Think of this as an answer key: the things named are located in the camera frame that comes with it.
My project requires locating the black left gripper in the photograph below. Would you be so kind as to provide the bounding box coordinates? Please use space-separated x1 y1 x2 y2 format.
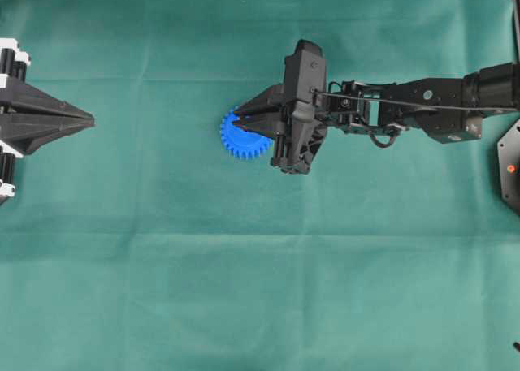
0 37 96 205

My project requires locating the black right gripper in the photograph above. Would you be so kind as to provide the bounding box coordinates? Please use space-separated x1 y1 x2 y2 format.
233 84 324 174

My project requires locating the blue plastic gear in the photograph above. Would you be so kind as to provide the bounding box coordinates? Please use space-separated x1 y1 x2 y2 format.
219 107 273 160

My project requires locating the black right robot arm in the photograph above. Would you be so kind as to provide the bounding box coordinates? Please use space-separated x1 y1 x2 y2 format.
234 53 519 175

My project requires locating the green cloth table cover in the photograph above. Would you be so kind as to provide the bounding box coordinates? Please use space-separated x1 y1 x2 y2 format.
1 0 519 370

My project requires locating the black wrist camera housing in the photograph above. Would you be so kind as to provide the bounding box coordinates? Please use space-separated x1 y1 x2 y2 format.
283 39 327 123

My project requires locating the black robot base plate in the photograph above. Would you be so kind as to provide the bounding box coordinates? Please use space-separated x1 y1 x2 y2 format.
496 120 520 214

